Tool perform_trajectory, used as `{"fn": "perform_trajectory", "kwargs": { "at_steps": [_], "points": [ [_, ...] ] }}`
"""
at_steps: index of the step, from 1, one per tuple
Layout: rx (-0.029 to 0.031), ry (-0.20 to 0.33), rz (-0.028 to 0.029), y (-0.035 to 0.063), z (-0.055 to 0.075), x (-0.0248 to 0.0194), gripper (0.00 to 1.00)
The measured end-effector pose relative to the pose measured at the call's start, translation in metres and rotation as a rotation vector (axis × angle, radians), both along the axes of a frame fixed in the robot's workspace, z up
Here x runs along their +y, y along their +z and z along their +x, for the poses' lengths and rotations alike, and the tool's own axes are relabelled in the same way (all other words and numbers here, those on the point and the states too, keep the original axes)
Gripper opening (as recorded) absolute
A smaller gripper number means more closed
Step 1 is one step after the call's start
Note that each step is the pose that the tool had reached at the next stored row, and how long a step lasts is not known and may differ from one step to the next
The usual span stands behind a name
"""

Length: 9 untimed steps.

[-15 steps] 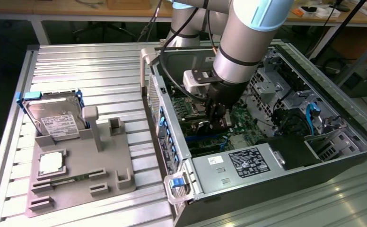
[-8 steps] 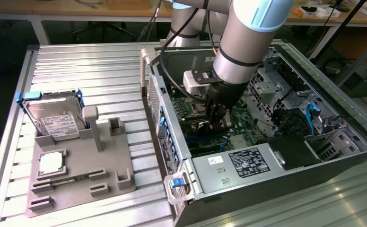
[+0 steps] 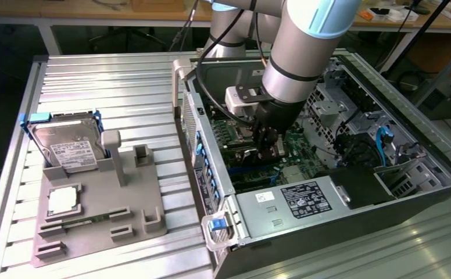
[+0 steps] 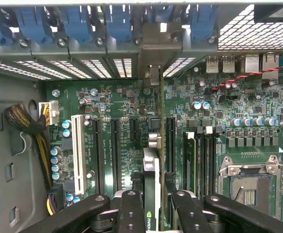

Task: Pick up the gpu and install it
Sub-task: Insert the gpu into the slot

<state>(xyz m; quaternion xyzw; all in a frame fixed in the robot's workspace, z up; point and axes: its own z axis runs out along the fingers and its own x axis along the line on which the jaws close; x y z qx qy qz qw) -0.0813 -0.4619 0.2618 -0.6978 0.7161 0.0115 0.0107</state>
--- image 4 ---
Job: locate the white expansion slot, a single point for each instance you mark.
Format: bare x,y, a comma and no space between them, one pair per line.
78,155

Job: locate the white power connector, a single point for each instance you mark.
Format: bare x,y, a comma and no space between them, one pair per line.
54,111

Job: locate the long black expansion slot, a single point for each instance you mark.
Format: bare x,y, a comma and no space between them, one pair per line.
116,155
98,155
171,145

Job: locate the black RAM slot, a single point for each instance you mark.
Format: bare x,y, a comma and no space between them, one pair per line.
207,165
200,165
214,165

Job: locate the green motherboard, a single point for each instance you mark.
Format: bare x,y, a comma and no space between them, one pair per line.
122,102

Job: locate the CPU socket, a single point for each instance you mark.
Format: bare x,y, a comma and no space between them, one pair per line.
251,196

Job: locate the open black PC case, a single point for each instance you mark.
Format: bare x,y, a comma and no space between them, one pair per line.
88,49

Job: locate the black power connector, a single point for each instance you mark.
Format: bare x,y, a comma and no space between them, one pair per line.
57,194

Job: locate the short black expansion slot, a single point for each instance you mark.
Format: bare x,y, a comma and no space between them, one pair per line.
134,129

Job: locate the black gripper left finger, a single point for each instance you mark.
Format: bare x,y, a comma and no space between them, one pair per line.
131,213

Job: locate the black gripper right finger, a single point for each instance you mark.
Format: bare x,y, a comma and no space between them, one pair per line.
187,213

